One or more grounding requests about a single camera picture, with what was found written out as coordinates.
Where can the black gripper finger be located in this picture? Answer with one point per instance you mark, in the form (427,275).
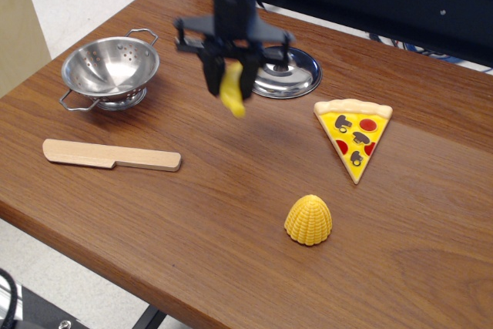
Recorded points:
(213,70)
(250,62)

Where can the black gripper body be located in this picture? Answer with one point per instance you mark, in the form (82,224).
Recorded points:
(234,31)

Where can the yellow toy banana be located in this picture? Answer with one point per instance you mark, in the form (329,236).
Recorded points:
(230,92)

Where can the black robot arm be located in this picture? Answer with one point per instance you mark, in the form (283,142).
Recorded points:
(233,31)

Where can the steel colander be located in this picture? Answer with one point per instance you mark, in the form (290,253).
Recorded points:
(110,73)

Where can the steel pot lid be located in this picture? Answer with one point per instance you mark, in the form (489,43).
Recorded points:
(299,77)

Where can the toy pizza slice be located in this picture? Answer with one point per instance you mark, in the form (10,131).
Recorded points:
(354,128)

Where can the wooden toy knife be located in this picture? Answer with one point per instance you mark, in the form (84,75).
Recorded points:
(104,156)

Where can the yellow toy corn piece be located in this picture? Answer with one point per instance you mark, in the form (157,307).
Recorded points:
(309,221)

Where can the light wooden panel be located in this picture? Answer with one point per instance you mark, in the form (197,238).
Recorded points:
(23,46)

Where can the black table leg base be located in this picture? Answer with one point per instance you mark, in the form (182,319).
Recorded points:
(33,311)

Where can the black metal frame rail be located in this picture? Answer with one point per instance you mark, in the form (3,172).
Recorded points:
(461,28)

